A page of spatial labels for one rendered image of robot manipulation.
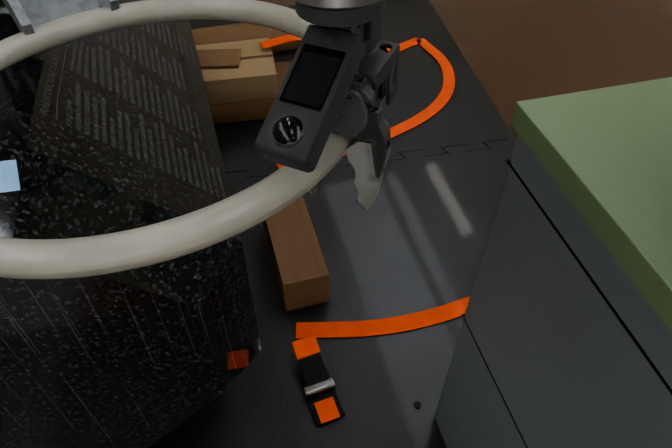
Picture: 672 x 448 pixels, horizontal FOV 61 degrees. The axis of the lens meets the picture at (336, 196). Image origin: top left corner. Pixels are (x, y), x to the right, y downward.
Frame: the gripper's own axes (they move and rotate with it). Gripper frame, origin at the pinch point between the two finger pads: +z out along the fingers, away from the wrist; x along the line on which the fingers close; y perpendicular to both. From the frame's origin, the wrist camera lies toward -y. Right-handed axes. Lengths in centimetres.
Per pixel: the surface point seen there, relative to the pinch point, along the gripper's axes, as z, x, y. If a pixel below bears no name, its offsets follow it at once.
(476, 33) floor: 79, 25, 199
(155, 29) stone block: 14, 62, 45
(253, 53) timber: 59, 87, 116
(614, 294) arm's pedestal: 8.3, -27.9, 5.7
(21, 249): -7.9, 15.0, -22.0
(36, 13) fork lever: -6, 49, 12
